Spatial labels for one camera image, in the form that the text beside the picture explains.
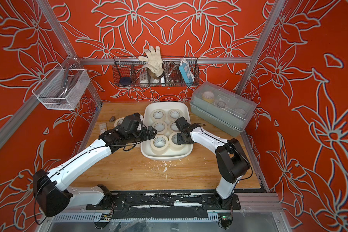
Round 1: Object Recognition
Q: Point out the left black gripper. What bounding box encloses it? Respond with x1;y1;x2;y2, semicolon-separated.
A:
128;126;159;145

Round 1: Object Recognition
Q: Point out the masking tape roll nine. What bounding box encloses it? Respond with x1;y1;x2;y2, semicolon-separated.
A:
169;132;186;151

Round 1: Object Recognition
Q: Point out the masking tape roll eight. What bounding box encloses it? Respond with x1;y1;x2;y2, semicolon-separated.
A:
168;121;179;133

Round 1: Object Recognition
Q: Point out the masking tape roll four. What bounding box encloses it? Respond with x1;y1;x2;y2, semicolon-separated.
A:
114;117;124;127

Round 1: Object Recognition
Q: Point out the masking tape roll seven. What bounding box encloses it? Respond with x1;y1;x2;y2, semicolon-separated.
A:
167;109;183;121

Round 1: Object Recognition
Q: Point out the masking tape roll three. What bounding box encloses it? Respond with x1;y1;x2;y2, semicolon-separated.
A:
152;121;168;134

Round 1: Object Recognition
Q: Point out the masking tape roll two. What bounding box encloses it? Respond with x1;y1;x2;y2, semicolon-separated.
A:
151;109;167;122

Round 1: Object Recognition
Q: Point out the white plastic storage tray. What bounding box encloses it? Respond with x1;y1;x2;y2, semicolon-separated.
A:
141;101;193;161

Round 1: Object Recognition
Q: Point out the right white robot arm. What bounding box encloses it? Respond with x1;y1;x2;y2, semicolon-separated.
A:
175;117;251;200

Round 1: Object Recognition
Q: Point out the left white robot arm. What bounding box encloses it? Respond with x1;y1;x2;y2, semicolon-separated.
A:
33;113;158;217

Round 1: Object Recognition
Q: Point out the masking tape roll six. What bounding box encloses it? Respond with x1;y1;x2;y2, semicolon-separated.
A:
150;134;169;155

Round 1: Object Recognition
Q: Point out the small clear plastic box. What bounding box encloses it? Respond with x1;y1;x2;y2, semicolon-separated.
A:
99;123;107;134

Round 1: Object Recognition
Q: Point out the grey lidded plastic box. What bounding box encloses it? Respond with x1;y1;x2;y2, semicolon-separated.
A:
190;82;256;137

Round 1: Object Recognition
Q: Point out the metal pipe tee fitting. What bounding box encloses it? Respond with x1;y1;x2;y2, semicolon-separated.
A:
109;116;116;122

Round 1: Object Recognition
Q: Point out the dark blue round container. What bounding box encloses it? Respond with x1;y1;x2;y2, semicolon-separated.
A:
119;76;132;86

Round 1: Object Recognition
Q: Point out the white power strip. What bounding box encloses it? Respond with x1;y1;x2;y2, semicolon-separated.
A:
139;71;149;87

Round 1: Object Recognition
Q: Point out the blue white device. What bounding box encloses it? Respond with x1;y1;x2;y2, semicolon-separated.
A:
179;59;195;86

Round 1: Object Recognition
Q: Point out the white work glove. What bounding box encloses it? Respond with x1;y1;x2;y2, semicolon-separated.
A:
138;46;163;78

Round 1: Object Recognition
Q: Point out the black wire wall basket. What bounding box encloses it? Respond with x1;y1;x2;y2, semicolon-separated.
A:
113;56;200;87

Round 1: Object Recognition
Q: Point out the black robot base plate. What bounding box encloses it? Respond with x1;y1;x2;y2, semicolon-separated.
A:
86;189;241;219

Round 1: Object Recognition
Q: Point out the white mesh wall basket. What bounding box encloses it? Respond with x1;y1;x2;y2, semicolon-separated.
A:
32;65;90;110

